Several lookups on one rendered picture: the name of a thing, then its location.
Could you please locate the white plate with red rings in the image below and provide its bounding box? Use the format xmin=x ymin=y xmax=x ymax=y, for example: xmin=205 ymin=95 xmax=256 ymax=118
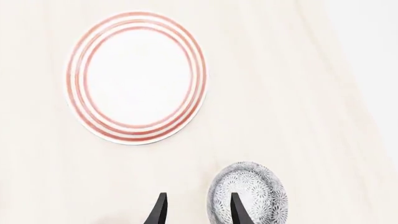
xmin=65 ymin=9 xmax=208 ymax=146

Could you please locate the patterned grey and white bowl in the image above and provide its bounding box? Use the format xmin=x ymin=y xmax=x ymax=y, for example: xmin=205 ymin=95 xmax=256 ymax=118
xmin=206 ymin=161 xmax=289 ymax=224

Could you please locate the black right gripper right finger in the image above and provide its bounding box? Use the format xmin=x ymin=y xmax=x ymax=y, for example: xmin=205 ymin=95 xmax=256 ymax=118
xmin=230 ymin=192 xmax=255 ymax=224

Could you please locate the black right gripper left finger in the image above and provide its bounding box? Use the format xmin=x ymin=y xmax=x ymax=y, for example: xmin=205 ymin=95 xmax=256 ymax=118
xmin=144 ymin=192 xmax=169 ymax=224

